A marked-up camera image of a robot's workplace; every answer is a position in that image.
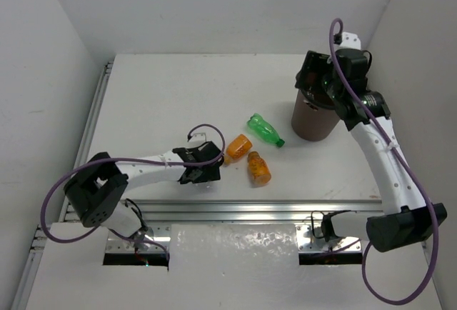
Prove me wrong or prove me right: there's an orange bottle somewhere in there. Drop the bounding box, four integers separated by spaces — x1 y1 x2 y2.
224 134 253 165
248 151 271 186

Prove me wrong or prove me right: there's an orange bottle front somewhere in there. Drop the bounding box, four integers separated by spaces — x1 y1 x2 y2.
248 151 271 186

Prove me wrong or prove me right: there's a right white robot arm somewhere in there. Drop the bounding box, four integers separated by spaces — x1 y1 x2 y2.
295 49 433 252

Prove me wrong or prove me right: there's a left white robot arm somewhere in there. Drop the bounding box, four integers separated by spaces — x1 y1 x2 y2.
64 141 224 239

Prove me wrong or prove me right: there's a brown plastic bin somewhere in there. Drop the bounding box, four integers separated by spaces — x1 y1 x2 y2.
291 91 340 141

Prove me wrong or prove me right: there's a green plastic bottle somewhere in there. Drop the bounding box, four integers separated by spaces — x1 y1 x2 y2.
246 113 285 148

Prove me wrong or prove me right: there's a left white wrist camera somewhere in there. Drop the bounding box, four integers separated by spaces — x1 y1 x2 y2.
187 132 207 144

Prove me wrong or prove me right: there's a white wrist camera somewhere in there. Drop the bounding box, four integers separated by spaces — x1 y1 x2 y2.
333 31 361 50
187 132 207 144

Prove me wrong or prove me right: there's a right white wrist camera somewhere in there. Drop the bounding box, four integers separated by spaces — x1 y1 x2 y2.
333 31 361 50

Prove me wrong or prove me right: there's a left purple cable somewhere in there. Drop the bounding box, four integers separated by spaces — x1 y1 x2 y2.
41 124 226 261

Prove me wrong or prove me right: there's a purple cable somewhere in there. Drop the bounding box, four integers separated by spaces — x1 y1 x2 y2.
328 18 440 306
41 124 226 261

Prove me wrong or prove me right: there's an aluminium table frame rail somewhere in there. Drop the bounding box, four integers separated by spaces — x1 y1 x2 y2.
21 58 429 264

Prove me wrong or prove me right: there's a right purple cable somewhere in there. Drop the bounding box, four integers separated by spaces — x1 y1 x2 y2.
328 18 440 306

